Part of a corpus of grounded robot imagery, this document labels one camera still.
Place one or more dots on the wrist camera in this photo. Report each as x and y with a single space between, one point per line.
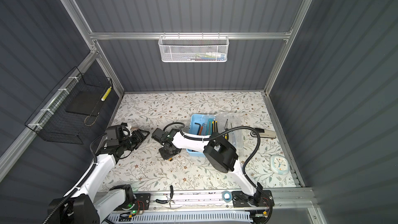
157 135
117 134

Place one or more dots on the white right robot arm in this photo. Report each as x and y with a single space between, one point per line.
221 154

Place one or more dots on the black wire wall basket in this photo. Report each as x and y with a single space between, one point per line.
69 115

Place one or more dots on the teal utility knife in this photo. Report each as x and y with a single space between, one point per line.
209 128

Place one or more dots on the white teal alarm clock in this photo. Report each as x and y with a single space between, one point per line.
279 165

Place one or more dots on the white wire wall basket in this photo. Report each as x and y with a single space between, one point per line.
205 49

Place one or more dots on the black hex key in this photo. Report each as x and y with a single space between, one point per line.
199 128

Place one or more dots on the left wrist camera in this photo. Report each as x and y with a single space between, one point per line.
117 134

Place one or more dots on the beige black stapler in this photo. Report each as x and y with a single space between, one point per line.
264 133

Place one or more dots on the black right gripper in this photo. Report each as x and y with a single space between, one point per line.
165 156

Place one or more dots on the yellow black utility knife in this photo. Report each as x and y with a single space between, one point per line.
214 126

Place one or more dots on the blue tape roll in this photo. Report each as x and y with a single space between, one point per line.
226 196

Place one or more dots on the yellow marker in basket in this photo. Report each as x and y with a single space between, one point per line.
106 94

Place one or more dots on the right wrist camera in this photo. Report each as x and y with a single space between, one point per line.
157 135

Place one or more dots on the light blue plastic tool box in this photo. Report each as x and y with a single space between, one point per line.
202 124

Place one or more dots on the black handled pliers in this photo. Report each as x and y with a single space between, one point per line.
169 198

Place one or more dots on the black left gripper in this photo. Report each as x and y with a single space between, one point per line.
140 130

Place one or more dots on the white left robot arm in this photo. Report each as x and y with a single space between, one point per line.
78 206

